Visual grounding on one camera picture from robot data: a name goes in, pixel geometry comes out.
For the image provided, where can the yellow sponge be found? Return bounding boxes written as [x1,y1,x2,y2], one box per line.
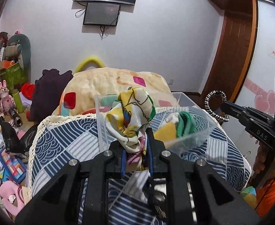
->
[154,122,177,143]

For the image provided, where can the clear plastic storage box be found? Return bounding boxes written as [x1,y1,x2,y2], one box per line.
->
[95,92,217,155]

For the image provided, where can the green knitted item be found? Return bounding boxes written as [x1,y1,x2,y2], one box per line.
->
[176,111,198,138]

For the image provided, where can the black white beaded bracelet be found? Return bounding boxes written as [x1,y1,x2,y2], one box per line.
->
[204,90,230,123]

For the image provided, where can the floral fabric scrunchie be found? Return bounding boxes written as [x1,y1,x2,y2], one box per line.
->
[105,87,156,171]

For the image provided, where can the white drawstring pouch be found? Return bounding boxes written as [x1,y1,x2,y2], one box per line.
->
[165,112,180,125]

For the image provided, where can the person's right hand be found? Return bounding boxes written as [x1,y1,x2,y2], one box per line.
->
[253,142,275,186]

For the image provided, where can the blue white patterned blanket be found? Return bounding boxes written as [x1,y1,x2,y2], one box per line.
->
[28,107,252,224]

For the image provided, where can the colourful book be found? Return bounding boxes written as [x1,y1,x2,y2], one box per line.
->
[0,148,26,184]

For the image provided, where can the beige patterned blanket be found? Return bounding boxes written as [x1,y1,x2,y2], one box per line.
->
[52,67,172,116]

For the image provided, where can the pink plush toy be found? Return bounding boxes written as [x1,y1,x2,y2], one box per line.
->
[0,180,28,216]

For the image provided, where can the black plastic bag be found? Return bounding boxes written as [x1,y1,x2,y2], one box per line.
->
[0,122,38,156]

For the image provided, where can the dark purple garment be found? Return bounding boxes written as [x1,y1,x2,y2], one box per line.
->
[28,69,73,123]

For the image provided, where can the black cylindrical lens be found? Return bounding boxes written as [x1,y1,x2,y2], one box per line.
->
[8,108,23,127]

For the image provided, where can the red plush item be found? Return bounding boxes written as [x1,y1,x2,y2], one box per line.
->
[21,82,35,100]

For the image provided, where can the green cylinder bottle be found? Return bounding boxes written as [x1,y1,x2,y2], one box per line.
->
[12,89,24,113]

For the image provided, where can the pink rabbit figure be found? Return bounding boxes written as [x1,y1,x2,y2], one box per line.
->
[0,80,16,115]

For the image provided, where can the yellow fuzzy headband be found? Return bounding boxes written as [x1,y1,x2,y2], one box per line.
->
[73,55,106,74]

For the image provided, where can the green cardboard box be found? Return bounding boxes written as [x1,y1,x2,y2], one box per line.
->
[0,63,28,92]

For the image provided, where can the green grey plush toy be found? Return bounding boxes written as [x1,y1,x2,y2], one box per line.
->
[3,34,31,70]

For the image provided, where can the small wall monitor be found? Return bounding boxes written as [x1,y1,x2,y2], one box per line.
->
[83,2,121,26]

